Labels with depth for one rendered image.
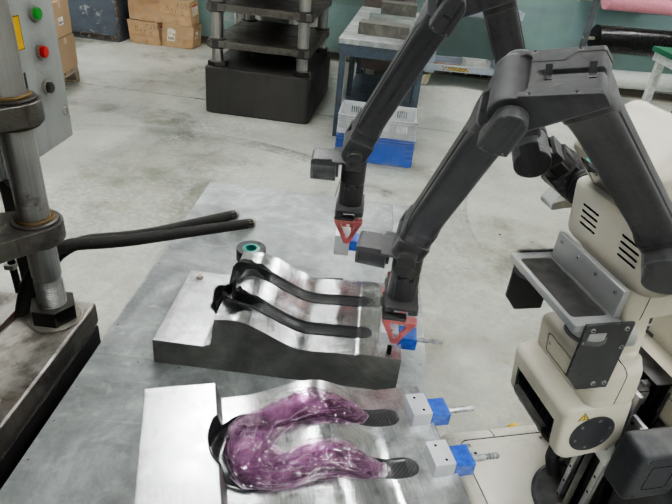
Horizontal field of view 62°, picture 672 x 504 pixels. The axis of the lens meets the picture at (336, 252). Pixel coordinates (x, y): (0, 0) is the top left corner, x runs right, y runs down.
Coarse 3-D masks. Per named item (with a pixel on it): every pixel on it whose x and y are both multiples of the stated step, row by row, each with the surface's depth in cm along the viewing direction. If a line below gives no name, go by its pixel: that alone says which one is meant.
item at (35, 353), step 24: (0, 312) 127; (96, 312) 134; (0, 336) 120; (24, 336) 121; (48, 336) 122; (72, 336) 123; (0, 360) 114; (24, 360) 115; (48, 360) 115; (0, 384) 109; (24, 384) 109; (48, 384) 116; (0, 408) 104; (24, 408) 108; (0, 432) 101; (0, 456) 102
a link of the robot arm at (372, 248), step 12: (360, 240) 104; (372, 240) 103; (384, 240) 103; (360, 252) 105; (372, 252) 104; (384, 252) 102; (408, 252) 96; (372, 264) 106; (384, 264) 105; (396, 264) 99; (408, 264) 98
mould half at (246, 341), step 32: (256, 256) 129; (192, 288) 129; (256, 288) 119; (320, 288) 129; (352, 288) 130; (192, 320) 119; (224, 320) 109; (256, 320) 111; (320, 320) 119; (352, 320) 120; (160, 352) 114; (192, 352) 114; (224, 352) 113; (256, 352) 112; (288, 352) 111; (320, 352) 111; (352, 352) 111; (384, 352) 111; (352, 384) 114; (384, 384) 114
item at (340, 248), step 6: (336, 228) 139; (348, 228) 139; (336, 234) 136; (348, 234) 136; (336, 240) 136; (354, 240) 137; (336, 246) 137; (342, 246) 137; (348, 246) 137; (354, 246) 137; (336, 252) 138; (342, 252) 138
